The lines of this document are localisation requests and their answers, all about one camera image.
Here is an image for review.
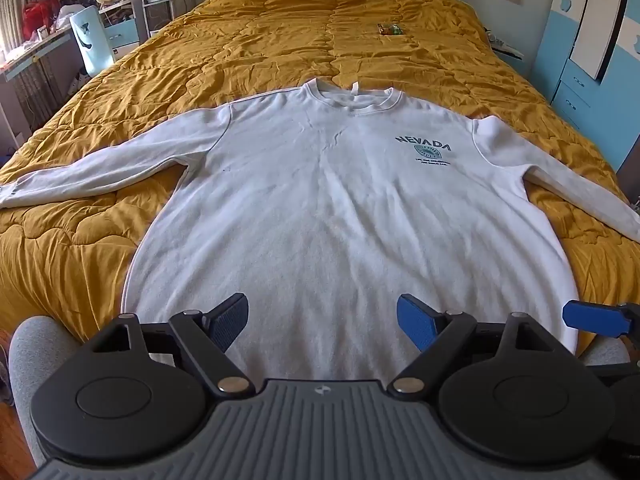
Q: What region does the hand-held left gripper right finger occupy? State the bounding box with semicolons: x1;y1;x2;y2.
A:
386;294;557;400

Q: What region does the chair with light blue cover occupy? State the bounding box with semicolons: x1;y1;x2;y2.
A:
69;5;117;77

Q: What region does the mustard yellow quilt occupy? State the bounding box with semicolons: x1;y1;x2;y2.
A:
0;0;640;346

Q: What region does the red bag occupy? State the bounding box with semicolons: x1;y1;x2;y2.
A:
22;1;62;41

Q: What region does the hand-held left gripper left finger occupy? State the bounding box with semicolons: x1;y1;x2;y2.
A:
94;293;255;400

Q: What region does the blue and white wardrobe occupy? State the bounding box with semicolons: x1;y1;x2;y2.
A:
530;0;640;171

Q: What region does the blue and white desk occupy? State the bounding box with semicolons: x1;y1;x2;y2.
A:
0;10;139;83

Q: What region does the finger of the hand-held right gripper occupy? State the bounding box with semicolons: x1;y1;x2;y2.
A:
562;299;640;340

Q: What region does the person's right leg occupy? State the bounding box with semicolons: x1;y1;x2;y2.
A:
579;332;632;367

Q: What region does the person's leg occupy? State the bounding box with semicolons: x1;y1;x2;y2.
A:
7;314;103;466
579;332;632;367

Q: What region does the white printed sweatshirt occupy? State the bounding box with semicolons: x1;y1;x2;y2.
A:
0;79;640;367

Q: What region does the person's left leg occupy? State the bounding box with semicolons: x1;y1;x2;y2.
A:
7;314;103;466

